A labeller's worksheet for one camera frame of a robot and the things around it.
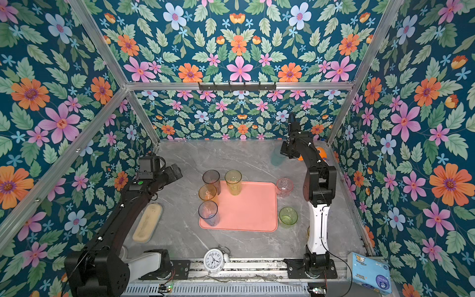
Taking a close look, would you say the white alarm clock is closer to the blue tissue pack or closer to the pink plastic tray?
the pink plastic tray

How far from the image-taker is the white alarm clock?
0.73 m

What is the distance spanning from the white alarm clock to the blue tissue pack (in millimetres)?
483

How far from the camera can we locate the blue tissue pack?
0.67 meters

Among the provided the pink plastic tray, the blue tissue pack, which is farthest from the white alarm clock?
the blue tissue pack

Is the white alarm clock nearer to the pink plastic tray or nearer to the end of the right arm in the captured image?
the pink plastic tray
